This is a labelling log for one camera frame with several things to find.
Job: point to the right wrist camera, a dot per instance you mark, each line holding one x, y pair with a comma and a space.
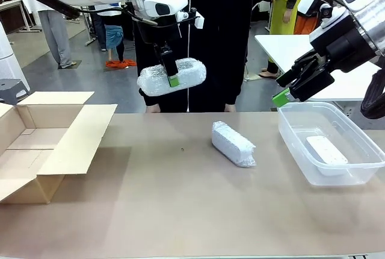
306, 3

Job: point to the person in white coat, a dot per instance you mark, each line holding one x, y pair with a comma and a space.
57, 39

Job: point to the clear plastic container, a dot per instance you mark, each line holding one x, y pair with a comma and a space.
300, 150

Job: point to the bubble-wrapped clock white face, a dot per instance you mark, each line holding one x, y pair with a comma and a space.
231, 144

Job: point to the person's left hand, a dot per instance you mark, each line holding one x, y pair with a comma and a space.
231, 107

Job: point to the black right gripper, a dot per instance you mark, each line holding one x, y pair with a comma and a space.
343, 45

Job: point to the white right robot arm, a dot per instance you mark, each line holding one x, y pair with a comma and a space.
370, 15

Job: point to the white socket strip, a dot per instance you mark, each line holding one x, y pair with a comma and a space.
348, 111

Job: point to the small light table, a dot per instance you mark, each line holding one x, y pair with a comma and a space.
90, 30

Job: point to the open cardboard box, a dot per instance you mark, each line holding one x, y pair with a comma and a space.
75, 138

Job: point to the dark floor mat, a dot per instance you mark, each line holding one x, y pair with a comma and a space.
76, 64

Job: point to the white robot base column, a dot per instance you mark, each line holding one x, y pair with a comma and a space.
10, 60

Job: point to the person's left forearm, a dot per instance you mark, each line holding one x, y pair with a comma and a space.
234, 84

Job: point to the white unwrapped clock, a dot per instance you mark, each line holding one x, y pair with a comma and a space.
326, 150

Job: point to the person in yellow apron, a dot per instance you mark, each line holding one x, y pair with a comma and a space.
284, 12

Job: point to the person's right forearm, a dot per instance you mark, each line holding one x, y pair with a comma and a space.
150, 101

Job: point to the person in black zip hoodie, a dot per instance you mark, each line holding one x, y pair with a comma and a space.
216, 30

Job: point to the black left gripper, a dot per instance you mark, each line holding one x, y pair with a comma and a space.
159, 34

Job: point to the person in dark clothes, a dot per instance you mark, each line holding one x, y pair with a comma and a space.
99, 33

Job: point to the bubble-wrapped clock dark face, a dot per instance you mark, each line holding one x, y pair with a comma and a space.
192, 72

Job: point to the person's right hand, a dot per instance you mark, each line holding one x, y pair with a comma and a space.
152, 109

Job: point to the person in blue white jacket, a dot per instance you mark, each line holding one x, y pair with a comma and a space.
114, 36

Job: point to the wooden desk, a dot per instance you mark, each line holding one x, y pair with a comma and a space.
18, 15

